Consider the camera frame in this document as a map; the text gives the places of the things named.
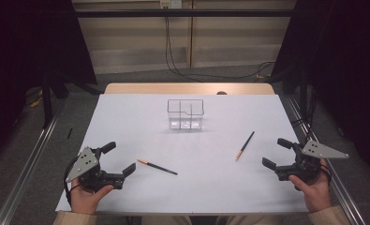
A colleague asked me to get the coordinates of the black curtain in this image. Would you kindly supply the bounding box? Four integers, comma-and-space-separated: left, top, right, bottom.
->
0, 0, 98, 165
271, 0, 370, 181

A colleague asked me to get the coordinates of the black floor cable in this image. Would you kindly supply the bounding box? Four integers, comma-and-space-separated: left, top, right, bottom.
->
289, 90, 318, 143

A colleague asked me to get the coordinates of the clear plastic organizer box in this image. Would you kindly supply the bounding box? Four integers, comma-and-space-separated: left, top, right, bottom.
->
167, 98, 205, 131

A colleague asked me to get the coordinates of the white wall socket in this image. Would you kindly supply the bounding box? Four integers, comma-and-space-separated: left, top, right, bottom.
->
159, 0, 183, 9

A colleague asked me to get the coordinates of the aluminium floor rail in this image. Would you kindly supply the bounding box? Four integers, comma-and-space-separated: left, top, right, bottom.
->
0, 97, 67, 225
285, 95, 366, 225

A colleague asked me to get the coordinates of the white table sheet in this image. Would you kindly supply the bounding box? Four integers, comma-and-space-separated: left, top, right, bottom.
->
54, 93, 310, 217

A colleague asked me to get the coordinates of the black horizontal bar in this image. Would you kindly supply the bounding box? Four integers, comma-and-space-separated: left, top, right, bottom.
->
73, 8, 296, 18

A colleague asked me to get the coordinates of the black wall cable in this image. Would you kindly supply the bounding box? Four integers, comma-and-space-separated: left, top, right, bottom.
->
164, 7, 205, 83
166, 15, 276, 80

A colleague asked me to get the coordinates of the wooden table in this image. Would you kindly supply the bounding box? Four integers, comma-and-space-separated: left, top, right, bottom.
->
103, 82, 275, 96

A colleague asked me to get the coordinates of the person's right hand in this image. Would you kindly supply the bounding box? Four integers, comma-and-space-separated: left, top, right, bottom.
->
289, 158, 333, 215

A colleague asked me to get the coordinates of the yellow floor object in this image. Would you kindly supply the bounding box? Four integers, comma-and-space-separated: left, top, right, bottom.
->
29, 97, 44, 109

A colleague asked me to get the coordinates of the black metal stand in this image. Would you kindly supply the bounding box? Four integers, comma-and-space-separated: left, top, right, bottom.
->
40, 68, 103, 129

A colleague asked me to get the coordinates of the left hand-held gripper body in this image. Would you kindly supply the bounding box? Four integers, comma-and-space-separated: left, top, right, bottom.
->
65, 145, 125, 193

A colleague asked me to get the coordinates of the person's right leg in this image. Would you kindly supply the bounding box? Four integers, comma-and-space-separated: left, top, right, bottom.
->
215, 215, 281, 225

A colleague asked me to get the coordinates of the left hand-held gripper cable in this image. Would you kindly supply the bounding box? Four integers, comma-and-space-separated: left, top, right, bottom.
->
63, 157, 81, 205

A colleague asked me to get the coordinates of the person's left hand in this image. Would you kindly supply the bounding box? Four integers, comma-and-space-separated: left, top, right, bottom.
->
69, 177, 115, 216

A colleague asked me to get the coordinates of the black pencil with orange end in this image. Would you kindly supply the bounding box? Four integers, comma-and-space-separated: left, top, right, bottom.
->
234, 130, 256, 161
137, 158, 179, 176

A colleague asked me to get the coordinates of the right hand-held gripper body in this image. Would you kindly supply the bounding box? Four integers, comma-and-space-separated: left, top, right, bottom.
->
274, 139, 350, 184

